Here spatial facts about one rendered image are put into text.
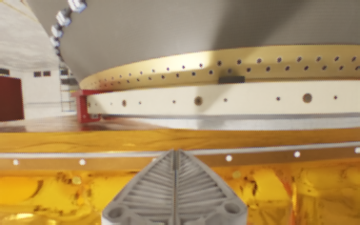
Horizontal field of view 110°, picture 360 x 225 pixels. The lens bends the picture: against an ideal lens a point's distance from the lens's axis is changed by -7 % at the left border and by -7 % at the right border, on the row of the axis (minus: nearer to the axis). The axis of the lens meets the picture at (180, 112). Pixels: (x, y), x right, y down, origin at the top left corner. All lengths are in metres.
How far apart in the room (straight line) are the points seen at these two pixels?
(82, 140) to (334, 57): 0.49
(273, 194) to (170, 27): 0.37
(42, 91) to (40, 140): 8.02
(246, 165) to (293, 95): 0.17
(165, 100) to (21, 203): 0.35
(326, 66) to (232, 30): 0.17
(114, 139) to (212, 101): 0.21
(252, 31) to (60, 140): 0.42
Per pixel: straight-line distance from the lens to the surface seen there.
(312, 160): 0.43
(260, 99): 0.23
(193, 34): 0.26
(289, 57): 0.29
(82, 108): 0.45
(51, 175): 0.41
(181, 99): 0.23
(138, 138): 0.30
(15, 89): 0.67
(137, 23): 0.30
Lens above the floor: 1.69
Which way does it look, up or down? 4 degrees up
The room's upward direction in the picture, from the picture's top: 178 degrees clockwise
